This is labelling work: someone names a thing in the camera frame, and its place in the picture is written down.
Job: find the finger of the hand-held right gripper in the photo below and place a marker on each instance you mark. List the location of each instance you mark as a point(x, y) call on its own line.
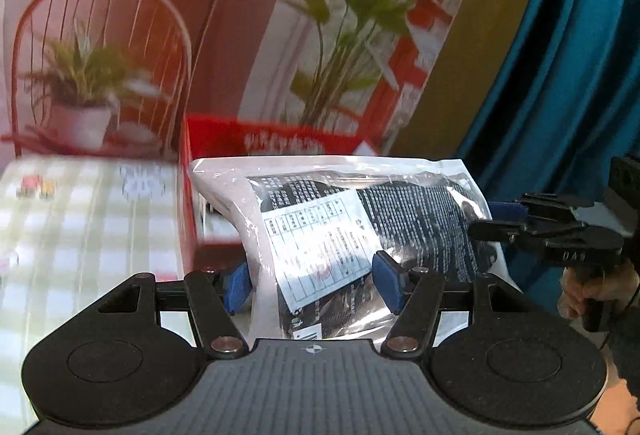
point(500, 230)
point(550, 206)

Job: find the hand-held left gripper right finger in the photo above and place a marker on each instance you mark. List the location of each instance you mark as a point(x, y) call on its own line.
point(387, 280)

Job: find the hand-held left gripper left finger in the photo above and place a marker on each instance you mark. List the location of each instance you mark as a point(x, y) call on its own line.
point(239, 287)

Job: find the clear bag with black garment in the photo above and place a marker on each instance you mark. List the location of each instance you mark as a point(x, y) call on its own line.
point(425, 215)

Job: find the red cardboard box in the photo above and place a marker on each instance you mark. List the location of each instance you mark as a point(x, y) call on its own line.
point(225, 137)

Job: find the person's right hand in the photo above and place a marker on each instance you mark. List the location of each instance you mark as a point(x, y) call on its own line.
point(572, 295)

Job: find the teal curtain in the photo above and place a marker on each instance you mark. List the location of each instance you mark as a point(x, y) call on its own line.
point(575, 65)

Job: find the checkered flower print tablecloth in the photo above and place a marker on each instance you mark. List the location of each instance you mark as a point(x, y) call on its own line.
point(75, 240)

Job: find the printed room scene backdrop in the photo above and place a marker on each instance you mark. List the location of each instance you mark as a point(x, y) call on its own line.
point(240, 65)

